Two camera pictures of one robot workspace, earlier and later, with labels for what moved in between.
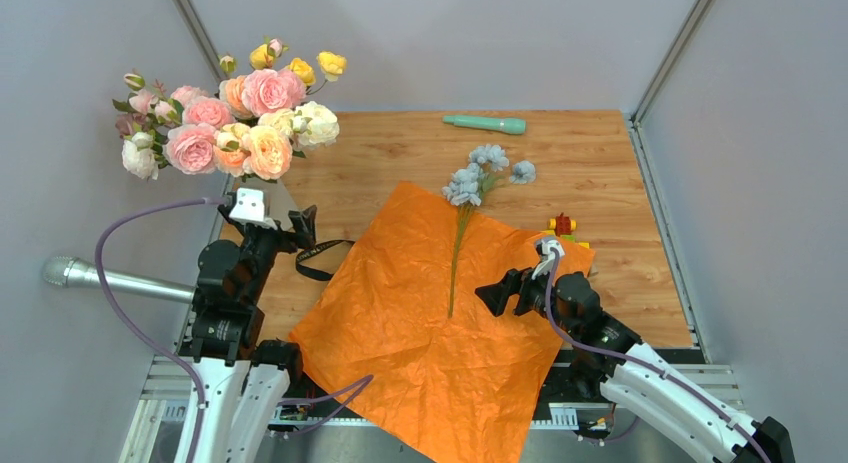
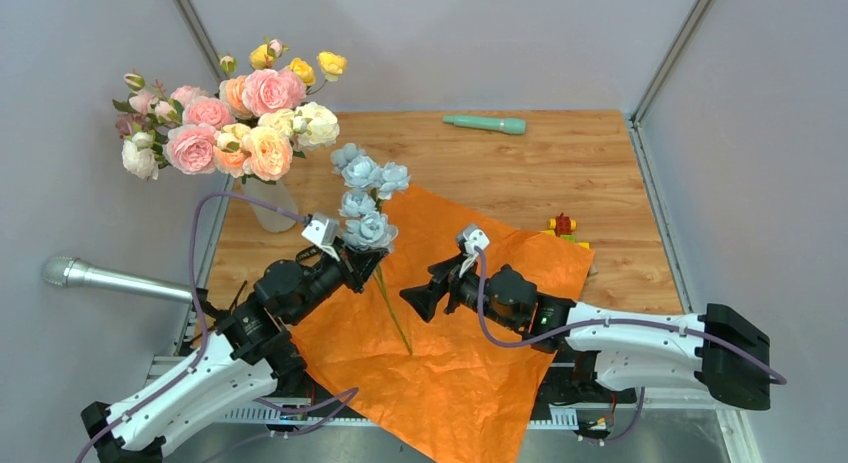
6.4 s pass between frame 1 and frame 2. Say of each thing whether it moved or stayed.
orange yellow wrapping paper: stayed
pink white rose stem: stayed
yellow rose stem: stayed
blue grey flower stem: moved
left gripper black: moved
